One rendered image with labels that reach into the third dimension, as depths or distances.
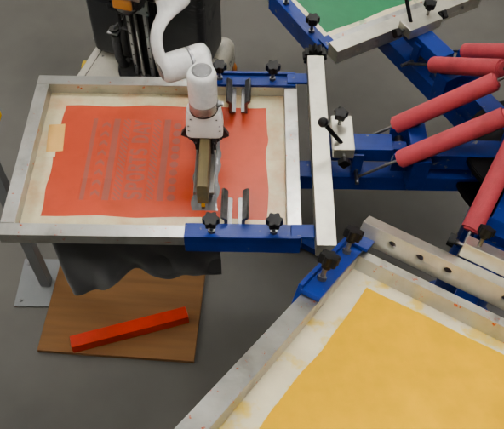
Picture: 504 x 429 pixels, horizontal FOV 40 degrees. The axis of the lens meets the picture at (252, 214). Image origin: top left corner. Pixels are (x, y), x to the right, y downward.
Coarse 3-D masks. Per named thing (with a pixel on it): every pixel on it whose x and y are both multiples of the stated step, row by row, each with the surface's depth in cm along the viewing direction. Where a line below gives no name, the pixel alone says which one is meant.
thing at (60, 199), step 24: (72, 168) 197; (192, 168) 197; (240, 168) 198; (264, 168) 198; (48, 192) 192; (72, 192) 192; (192, 192) 192; (240, 192) 193; (264, 192) 193; (120, 216) 188; (144, 216) 188; (168, 216) 188; (192, 216) 188; (264, 216) 188
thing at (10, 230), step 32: (288, 96) 209; (32, 128) 200; (288, 128) 202; (32, 160) 196; (288, 160) 195; (288, 192) 188; (0, 224) 181; (32, 224) 181; (64, 224) 182; (96, 224) 182; (288, 224) 182
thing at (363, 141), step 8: (360, 136) 193; (368, 136) 193; (376, 136) 193; (384, 136) 193; (360, 144) 192; (368, 144) 192; (376, 144) 192; (384, 144) 192; (360, 152) 192; (368, 152) 192; (376, 152) 192; (384, 152) 192; (392, 152) 192; (336, 160) 194; (368, 160) 194; (376, 160) 194; (384, 160) 194
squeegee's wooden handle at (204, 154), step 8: (200, 144) 190; (208, 144) 190; (200, 152) 188; (208, 152) 188; (200, 160) 186; (208, 160) 186; (200, 168) 185; (208, 168) 185; (200, 176) 183; (208, 176) 184; (200, 184) 182; (208, 184) 184; (200, 192) 183; (208, 192) 184; (200, 200) 186; (208, 200) 186
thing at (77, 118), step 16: (80, 112) 209; (96, 112) 209; (112, 112) 209; (128, 112) 209; (144, 112) 209; (160, 112) 209; (176, 112) 210; (224, 112) 210; (240, 112) 210; (256, 112) 210; (80, 128) 206; (240, 128) 206; (256, 128) 206; (64, 144) 202; (80, 144) 202; (192, 144) 202; (224, 144) 203; (240, 144) 203; (256, 144) 203
